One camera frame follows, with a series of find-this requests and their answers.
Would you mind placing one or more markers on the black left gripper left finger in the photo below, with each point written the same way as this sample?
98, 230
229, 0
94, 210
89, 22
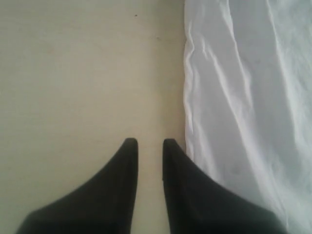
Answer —
102, 205

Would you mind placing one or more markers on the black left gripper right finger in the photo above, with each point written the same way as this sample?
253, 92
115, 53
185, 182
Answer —
198, 205

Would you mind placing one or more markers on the white t-shirt red lettering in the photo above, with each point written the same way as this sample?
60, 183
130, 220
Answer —
248, 101

